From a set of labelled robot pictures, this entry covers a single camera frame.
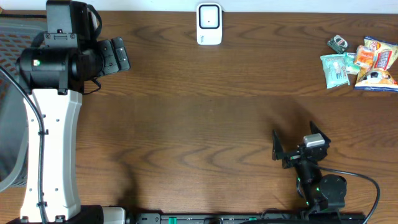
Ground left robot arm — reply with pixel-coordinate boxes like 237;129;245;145
16;1;134;224

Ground black cable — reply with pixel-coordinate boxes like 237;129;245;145
0;67;50;224
315;166;381;224

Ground teal Kleenex tissue pack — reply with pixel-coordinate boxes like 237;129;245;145
344;52;361;75

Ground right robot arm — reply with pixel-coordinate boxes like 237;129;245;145
272;121;347;214

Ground cream yellow snack bag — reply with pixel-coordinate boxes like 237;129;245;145
354;36;397;92

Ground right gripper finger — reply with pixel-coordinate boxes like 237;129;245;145
310;121;331;144
272;130;284;161

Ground right black cable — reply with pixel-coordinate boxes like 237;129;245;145
315;166;381;224

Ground mint green wet wipes pack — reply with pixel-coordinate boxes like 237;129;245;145
320;54;350;89

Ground white barcode scanner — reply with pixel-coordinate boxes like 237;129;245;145
196;2;223;45

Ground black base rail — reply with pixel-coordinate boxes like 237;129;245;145
93;206;366;224

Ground green Zam-Buk box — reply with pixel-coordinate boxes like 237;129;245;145
326;35;349;54

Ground left black cable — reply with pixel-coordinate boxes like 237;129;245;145
0;67;50;224

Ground grey plastic shopping basket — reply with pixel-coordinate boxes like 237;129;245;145
1;18;47;192

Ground orange Kleenex tissue pack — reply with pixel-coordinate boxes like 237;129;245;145
354;45;374;70

